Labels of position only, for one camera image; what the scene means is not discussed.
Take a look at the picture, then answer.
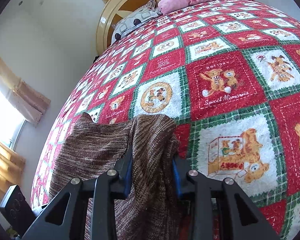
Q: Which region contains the brown knit sweater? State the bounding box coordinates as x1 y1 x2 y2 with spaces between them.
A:
49 114 181 239

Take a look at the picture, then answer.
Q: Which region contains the left window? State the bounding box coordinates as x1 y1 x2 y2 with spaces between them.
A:
0 91 25 150

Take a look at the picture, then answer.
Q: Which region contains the yellow left curtain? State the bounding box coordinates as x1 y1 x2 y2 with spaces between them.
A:
0 57 51 126

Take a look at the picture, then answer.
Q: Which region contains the red patchwork bedspread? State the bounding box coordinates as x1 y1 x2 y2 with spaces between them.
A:
31 0 300 239

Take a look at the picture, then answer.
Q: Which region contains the grey patterned pillow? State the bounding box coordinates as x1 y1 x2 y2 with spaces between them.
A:
111 0 162 44

